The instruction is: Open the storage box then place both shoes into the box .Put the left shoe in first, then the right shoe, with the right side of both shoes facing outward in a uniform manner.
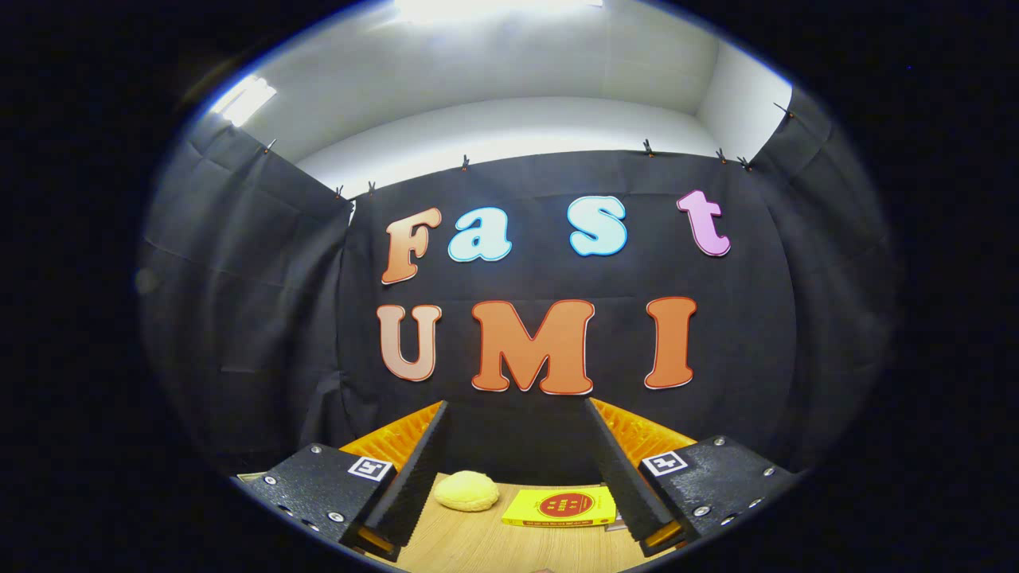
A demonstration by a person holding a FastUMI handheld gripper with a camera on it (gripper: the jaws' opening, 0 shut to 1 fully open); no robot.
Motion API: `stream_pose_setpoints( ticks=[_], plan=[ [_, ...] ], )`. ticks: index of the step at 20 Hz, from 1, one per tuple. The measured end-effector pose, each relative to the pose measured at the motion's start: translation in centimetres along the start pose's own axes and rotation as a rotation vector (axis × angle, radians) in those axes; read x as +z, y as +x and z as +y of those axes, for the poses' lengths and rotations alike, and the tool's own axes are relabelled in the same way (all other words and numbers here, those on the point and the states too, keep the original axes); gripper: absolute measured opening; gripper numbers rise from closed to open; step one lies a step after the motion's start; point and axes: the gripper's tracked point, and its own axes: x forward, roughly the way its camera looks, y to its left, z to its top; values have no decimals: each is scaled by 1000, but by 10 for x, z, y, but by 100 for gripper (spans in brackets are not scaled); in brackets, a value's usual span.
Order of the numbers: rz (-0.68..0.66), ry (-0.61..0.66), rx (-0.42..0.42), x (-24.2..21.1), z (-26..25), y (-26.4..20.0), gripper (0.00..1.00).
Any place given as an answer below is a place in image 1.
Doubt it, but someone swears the large ceiling light panel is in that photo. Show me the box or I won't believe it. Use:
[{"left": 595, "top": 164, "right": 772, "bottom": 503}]
[{"left": 394, "top": 0, "right": 606, "bottom": 25}]

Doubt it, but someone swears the yellow round plush cushion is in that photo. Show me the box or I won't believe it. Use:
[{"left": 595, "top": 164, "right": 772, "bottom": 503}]
[{"left": 433, "top": 470, "right": 501, "bottom": 512}]

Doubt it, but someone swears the small ceiling light panel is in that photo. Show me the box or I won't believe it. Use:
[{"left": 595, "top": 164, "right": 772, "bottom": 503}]
[{"left": 211, "top": 76, "right": 278, "bottom": 127}]

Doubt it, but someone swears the yellow book with red circle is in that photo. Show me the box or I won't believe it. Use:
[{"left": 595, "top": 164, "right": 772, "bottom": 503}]
[{"left": 502, "top": 486, "right": 618, "bottom": 528}]

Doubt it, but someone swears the row of small cloth clips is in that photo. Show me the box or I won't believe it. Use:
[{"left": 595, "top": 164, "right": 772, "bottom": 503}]
[{"left": 263, "top": 102, "right": 794, "bottom": 198}]

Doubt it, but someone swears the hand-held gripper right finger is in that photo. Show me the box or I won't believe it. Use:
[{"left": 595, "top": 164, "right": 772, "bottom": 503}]
[{"left": 584, "top": 397, "right": 800, "bottom": 559}]

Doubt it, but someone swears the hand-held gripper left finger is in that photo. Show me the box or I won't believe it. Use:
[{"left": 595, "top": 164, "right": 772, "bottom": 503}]
[{"left": 233, "top": 400, "right": 450, "bottom": 563}]

